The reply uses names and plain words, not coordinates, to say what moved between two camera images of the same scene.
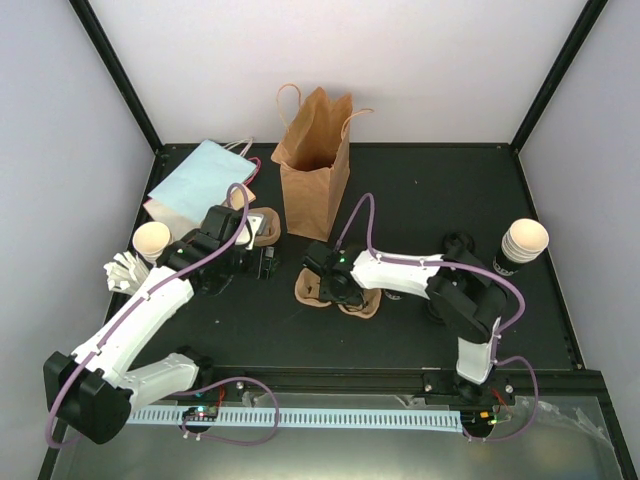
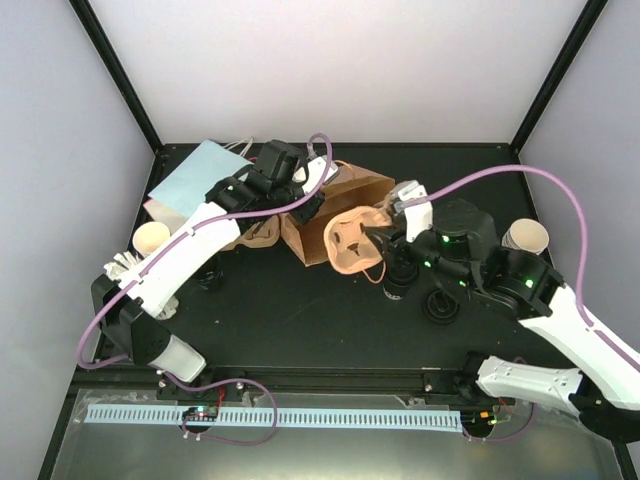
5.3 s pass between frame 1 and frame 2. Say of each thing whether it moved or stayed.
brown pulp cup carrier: stayed
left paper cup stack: stayed
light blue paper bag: stayed
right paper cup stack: stayed
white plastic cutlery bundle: stayed
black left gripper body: moved
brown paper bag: moved
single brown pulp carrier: moved
